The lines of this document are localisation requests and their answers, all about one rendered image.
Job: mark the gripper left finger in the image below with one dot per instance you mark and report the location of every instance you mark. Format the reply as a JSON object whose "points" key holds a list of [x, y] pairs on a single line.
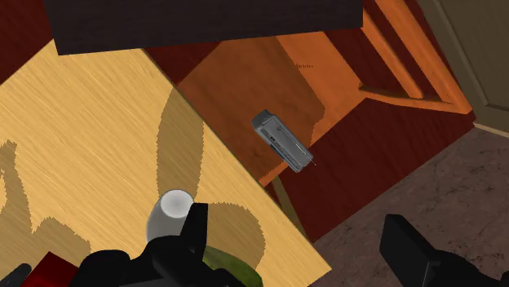
{"points": [[167, 262]]}

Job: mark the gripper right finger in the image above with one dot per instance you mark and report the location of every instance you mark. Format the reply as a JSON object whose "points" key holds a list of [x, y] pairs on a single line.
{"points": [[413, 254]]}

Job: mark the white cup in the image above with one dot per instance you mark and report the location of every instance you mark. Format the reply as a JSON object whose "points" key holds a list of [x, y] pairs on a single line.
{"points": [[165, 218]]}

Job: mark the green round object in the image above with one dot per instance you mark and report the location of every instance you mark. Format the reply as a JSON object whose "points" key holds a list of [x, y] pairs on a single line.
{"points": [[234, 268]]}

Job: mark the dark red rug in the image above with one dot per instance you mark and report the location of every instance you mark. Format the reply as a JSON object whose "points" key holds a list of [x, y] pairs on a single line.
{"points": [[358, 167]]}

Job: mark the dark red box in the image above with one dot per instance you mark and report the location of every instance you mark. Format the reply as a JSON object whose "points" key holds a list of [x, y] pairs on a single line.
{"points": [[49, 272]]}

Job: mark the light wooden table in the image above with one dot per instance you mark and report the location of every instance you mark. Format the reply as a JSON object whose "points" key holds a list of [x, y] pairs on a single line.
{"points": [[87, 131]]}

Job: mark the dark grey rounded object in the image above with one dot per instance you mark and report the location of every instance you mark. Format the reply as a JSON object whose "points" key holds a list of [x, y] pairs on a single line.
{"points": [[14, 276]]}

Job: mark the grey handheld radio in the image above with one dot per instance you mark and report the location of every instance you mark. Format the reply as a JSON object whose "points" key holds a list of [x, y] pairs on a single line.
{"points": [[282, 141]]}

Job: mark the orange wooden chair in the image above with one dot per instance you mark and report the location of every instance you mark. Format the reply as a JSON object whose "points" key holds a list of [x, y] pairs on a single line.
{"points": [[238, 87]]}

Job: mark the beige door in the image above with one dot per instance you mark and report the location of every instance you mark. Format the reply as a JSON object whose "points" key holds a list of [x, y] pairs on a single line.
{"points": [[477, 51]]}

